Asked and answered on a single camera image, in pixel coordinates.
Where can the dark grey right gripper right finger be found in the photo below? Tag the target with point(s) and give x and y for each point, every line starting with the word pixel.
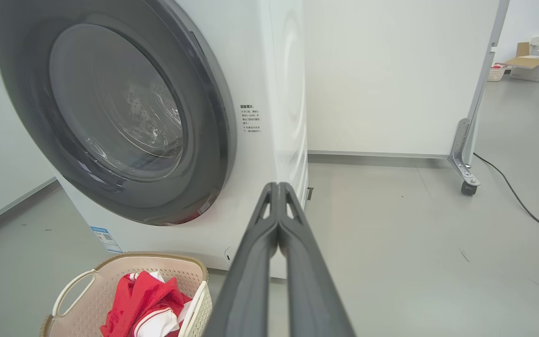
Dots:
pixel 311 290

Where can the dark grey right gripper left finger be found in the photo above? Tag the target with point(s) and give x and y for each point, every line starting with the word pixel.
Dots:
pixel 246 290

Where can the red white striped garment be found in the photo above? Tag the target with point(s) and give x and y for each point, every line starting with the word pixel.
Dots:
pixel 183 299

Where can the red garment with white panel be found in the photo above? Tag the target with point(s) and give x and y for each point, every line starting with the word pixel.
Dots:
pixel 143 299

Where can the washing machine glass door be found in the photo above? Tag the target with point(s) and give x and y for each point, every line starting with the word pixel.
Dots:
pixel 31 93

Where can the cream perforated laundry basket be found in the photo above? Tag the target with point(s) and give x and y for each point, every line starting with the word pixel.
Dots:
pixel 87 309

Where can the white front-load washing machine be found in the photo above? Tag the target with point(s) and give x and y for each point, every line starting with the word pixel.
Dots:
pixel 260 61

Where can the small white woven basket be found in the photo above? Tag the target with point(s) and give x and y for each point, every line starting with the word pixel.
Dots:
pixel 496 74

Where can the open cardboard box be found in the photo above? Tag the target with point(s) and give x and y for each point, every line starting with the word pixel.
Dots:
pixel 536 68

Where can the blue energy label sticker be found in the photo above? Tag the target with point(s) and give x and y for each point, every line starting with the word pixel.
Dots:
pixel 106 240

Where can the metal partition leg with caster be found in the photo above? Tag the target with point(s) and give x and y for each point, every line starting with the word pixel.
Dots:
pixel 461 154

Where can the white partition panel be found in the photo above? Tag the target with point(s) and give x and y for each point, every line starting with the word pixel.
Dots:
pixel 391 75

